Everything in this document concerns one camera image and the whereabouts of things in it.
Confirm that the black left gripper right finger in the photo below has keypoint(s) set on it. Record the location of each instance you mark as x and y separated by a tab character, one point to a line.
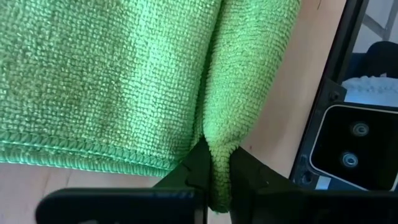
311	208

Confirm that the white textured fabric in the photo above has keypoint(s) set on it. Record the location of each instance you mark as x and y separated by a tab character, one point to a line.
373	91

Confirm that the black rounded object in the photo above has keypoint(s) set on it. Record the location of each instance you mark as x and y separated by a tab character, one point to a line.
384	59

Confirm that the black aluminium table frame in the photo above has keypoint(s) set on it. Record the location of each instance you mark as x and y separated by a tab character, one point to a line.
342	37

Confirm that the lime green microfiber towel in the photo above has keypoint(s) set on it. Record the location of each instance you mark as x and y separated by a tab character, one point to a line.
93	77

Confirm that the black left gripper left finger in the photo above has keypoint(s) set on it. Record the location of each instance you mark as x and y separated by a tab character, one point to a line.
124	207

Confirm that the black table-level camera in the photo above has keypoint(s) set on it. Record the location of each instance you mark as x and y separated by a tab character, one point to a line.
357	146

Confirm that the grey metal stand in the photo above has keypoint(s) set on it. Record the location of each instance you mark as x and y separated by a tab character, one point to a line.
374	26

